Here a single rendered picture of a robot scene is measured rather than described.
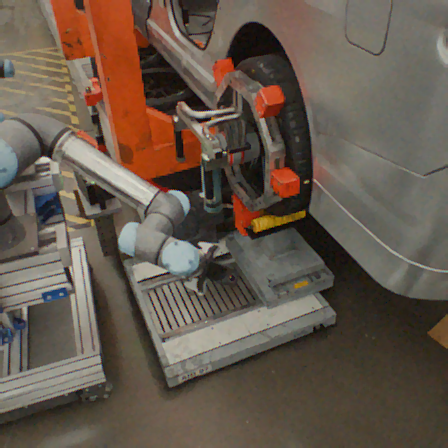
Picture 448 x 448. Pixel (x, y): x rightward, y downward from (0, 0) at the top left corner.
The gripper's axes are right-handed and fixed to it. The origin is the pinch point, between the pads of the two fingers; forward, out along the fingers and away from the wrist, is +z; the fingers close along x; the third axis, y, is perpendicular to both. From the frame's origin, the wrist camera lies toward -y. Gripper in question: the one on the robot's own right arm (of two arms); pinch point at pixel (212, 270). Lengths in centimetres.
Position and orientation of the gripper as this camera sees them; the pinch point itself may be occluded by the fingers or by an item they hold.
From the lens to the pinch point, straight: 139.1
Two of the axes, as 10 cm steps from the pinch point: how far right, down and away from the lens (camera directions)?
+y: -9.4, -2.9, 1.8
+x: -3.1, 9.4, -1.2
